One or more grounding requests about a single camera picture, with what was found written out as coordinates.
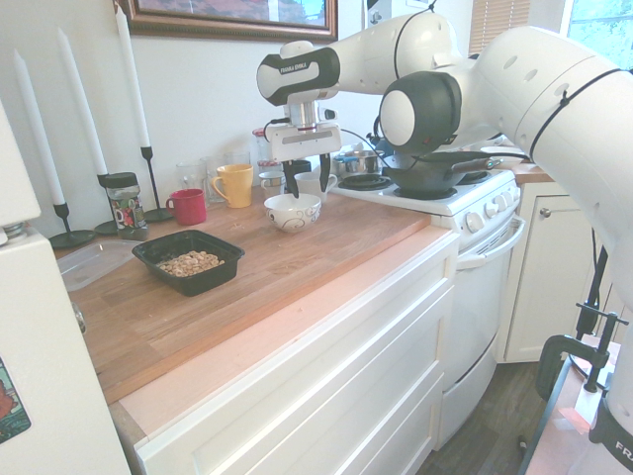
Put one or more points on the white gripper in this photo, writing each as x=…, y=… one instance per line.
x=306, y=141

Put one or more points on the white bowl with swirl pattern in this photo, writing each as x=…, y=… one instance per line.
x=292, y=218

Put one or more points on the round cereal pieces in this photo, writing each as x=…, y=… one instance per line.
x=190, y=262

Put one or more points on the large plain white mug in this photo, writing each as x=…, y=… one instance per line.
x=309, y=185

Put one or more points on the small patterned white cup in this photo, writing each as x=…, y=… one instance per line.
x=271, y=185

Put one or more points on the small glass jar checkered lid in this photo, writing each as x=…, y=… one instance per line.
x=267, y=165

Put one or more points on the stainless steel pot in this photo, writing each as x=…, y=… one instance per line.
x=363, y=163

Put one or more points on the tall glass jar checkered lid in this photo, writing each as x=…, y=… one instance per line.
x=259, y=146

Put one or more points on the yellow mug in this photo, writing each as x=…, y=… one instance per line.
x=237, y=185

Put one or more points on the clear drinking glass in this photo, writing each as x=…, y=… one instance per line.
x=237, y=158
x=190, y=175
x=210, y=170

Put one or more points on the black wok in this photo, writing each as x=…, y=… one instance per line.
x=425, y=178

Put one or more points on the red mug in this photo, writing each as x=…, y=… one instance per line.
x=190, y=208

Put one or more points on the black plastic food container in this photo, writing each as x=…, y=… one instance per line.
x=198, y=284

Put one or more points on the black candle holder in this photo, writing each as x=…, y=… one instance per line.
x=104, y=227
x=153, y=198
x=69, y=238

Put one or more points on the spice jar with black lid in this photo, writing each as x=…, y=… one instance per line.
x=127, y=208

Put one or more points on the white kitchen stove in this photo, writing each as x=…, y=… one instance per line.
x=475, y=277

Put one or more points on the white drawer cabinet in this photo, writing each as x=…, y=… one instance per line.
x=321, y=371

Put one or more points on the tall white taper candle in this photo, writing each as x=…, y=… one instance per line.
x=132, y=84

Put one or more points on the clear plastic container lid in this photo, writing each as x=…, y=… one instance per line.
x=89, y=262

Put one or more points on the medium white taper candle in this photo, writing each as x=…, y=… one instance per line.
x=81, y=104

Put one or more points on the white cabinet door with knob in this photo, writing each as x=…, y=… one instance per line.
x=544, y=287

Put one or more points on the short white taper candle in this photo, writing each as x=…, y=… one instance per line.
x=39, y=133

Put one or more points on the dark green screw clamp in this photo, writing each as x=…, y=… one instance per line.
x=551, y=356

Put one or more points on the white refrigerator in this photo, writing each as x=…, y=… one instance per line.
x=44, y=356

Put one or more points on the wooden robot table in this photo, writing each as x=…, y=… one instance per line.
x=559, y=445

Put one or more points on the colourful rectangular fridge magnet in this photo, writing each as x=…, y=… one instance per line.
x=10, y=406

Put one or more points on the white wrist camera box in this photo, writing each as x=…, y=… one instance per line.
x=330, y=114

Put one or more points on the framed picture dark wood frame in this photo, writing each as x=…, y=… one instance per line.
x=212, y=27

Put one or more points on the black camera stand pole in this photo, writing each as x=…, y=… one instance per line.
x=596, y=292

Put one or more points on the window with white frame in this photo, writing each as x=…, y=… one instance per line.
x=603, y=15

